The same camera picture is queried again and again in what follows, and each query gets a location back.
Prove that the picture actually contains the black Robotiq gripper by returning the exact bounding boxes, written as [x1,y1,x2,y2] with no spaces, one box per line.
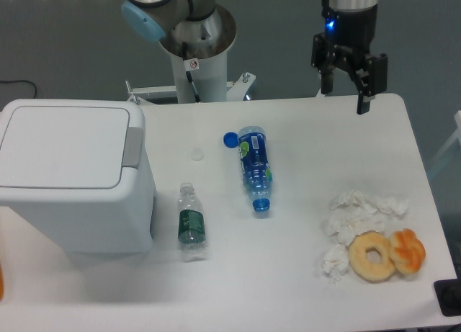
[311,0,388,115]

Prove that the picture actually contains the white push-button trash can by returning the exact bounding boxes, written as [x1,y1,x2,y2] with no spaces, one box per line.
[1,99,156,254]

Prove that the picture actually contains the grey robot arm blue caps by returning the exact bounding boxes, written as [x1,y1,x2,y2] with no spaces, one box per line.
[121,0,388,115]

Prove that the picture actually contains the white furniture at right edge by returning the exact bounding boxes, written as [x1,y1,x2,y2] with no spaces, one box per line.
[426,111,460,180]

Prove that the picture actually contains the blue plastic bottle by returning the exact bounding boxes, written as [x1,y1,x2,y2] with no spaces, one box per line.
[238,126,273,212]

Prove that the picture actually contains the blue bottle cap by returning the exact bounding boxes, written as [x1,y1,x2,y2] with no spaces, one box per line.
[223,132,238,148]

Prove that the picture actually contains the large crumpled white tissue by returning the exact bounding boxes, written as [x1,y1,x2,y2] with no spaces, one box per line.
[323,189,410,246]

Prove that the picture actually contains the white bottle cap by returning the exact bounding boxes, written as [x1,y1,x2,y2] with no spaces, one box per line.
[190,148,205,161]

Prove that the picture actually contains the orange glazed twisted bun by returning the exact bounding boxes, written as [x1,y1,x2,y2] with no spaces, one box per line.
[389,228,426,275]

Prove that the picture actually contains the small crumpled white tissue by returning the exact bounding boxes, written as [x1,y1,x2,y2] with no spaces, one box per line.
[321,244,349,283]

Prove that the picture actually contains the clear bottle green label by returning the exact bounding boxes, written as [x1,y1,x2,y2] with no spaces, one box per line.
[177,183,206,262]

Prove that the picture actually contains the black device at table corner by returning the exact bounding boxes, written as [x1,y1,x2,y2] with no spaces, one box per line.
[434,279,460,317]

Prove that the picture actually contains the orange object at left edge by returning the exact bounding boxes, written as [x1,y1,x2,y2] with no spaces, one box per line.
[0,266,5,301]

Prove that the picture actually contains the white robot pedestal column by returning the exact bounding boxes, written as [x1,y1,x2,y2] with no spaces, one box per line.
[160,5,236,104]

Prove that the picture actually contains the plain ring donut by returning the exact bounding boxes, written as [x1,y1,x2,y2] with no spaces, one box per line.
[348,232,395,282]

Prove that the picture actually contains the black cable on floor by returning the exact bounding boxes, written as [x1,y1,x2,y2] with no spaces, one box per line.
[0,79,38,98]

